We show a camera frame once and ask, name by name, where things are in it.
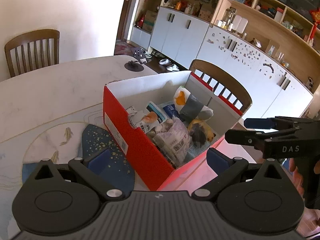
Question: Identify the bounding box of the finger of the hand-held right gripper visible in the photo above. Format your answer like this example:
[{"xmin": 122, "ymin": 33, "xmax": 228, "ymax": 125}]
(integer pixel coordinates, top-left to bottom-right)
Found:
[
  {"xmin": 244, "ymin": 117, "xmax": 301, "ymax": 130},
  {"xmin": 225, "ymin": 129, "xmax": 267, "ymax": 151}
]

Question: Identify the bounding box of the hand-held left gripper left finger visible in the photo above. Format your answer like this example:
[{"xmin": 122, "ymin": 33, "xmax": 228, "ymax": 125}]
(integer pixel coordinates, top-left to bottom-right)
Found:
[{"xmin": 34, "ymin": 148, "xmax": 123, "ymax": 202}]

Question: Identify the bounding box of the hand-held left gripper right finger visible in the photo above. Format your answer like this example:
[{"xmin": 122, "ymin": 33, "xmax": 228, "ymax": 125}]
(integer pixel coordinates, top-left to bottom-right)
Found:
[{"xmin": 192, "ymin": 147, "xmax": 285, "ymax": 201}]

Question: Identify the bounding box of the red cardboard box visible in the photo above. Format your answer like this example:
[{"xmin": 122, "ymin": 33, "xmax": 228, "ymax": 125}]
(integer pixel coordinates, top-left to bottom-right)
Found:
[{"xmin": 103, "ymin": 70, "xmax": 253, "ymax": 192}]

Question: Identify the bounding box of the yellow spotted soft toy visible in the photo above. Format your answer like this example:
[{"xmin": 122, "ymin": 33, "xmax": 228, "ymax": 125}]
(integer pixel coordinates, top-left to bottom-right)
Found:
[{"xmin": 187, "ymin": 119, "xmax": 217, "ymax": 146}]

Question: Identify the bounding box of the pinkish translucent packet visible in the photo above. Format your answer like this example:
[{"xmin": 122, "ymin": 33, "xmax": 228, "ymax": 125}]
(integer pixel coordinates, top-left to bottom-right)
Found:
[{"xmin": 152, "ymin": 116, "xmax": 192, "ymax": 168}]

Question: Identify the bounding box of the white grey plastic bag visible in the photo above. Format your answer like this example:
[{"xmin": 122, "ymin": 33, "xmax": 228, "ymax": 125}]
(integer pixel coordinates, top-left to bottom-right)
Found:
[{"xmin": 174, "ymin": 86, "xmax": 214, "ymax": 121}]

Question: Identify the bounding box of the white packet with orange print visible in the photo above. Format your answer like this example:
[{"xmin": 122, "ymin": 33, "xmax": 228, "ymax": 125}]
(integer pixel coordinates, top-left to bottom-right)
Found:
[{"xmin": 135, "ymin": 101, "xmax": 168, "ymax": 133}]

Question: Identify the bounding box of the blue snack packet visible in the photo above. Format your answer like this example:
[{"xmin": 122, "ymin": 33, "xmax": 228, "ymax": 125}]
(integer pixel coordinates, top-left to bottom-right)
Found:
[{"xmin": 163, "ymin": 104, "xmax": 180, "ymax": 117}]

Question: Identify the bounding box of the person's right hand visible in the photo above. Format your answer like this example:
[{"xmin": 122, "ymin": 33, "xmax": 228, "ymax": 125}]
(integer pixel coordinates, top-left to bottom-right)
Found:
[{"xmin": 287, "ymin": 158, "xmax": 320, "ymax": 198}]

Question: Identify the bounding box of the printed table mat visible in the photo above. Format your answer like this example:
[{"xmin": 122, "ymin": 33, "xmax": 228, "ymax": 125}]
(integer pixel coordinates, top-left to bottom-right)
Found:
[{"xmin": 0, "ymin": 102, "xmax": 263, "ymax": 233}]

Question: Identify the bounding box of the brown wooden chair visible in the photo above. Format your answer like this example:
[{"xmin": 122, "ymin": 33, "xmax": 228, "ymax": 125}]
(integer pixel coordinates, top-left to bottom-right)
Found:
[
  {"xmin": 4, "ymin": 29, "xmax": 60, "ymax": 78},
  {"xmin": 189, "ymin": 59, "xmax": 253, "ymax": 113}
]

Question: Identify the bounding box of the dark phone stand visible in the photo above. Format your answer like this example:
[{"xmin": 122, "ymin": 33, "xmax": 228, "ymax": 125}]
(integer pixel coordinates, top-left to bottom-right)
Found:
[{"xmin": 124, "ymin": 47, "xmax": 148, "ymax": 72}]

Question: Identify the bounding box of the white canister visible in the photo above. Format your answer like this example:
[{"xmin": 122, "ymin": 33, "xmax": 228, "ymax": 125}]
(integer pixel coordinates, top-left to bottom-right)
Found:
[{"xmin": 234, "ymin": 15, "xmax": 248, "ymax": 33}]

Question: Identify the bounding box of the glass jar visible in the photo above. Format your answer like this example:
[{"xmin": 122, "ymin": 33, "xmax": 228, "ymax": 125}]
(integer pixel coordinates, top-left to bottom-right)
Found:
[{"xmin": 224, "ymin": 9, "xmax": 236, "ymax": 28}]

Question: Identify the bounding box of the patterned red rug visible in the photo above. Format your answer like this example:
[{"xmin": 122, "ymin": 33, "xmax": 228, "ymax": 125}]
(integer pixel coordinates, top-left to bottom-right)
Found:
[{"xmin": 114, "ymin": 41, "xmax": 134, "ymax": 56}]

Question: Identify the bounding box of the red hanging ornament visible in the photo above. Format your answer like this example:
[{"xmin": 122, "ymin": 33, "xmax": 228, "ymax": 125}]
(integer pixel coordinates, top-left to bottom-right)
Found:
[{"xmin": 309, "ymin": 9, "xmax": 320, "ymax": 39}]

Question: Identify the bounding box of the brown cardboard box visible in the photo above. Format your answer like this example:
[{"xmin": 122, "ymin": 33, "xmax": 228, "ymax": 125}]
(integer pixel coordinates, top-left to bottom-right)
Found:
[{"xmin": 142, "ymin": 10, "xmax": 158, "ymax": 32}]

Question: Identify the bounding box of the brown wooden door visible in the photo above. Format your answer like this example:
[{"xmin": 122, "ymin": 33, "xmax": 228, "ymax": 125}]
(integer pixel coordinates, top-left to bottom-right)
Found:
[{"xmin": 120, "ymin": 0, "xmax": 141, "ymax": 42}]

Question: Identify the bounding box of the white wooden wall cabinet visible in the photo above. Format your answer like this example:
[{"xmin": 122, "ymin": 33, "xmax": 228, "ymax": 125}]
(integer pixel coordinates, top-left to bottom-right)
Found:
[{"xmin": 130, "ymin": 0, "xmax": 320, "ymax": 120}]

